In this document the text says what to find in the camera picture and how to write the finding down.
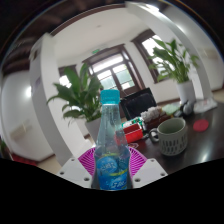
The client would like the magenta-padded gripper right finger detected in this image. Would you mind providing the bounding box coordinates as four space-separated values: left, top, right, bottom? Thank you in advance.
128 146 168 190

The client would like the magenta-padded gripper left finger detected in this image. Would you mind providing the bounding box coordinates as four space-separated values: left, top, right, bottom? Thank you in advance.
56 146 100 190

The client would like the clear bottle with teal cap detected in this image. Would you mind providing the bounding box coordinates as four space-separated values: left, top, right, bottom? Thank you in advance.
93 88 132 191

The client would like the grey patterned ceramic mug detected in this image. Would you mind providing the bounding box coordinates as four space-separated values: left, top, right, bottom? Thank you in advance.
148 117 189 157

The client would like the red box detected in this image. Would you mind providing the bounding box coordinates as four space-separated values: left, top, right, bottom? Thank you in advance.
114 121 145 145

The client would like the black office chair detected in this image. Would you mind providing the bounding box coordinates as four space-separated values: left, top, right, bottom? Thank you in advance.
119 87 158 121

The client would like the flat round red coaster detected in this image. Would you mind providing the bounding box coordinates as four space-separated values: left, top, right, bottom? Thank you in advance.
192 118 210 133

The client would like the potted green plant, white pot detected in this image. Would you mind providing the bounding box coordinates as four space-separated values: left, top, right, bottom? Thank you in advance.
147 37 201 105
46 63 105 143

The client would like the dark wooden double door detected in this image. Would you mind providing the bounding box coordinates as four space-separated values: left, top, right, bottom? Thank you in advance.
81 44 146 99

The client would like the dark-framed window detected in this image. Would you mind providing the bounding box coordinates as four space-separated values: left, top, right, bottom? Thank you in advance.
131 28 174 84

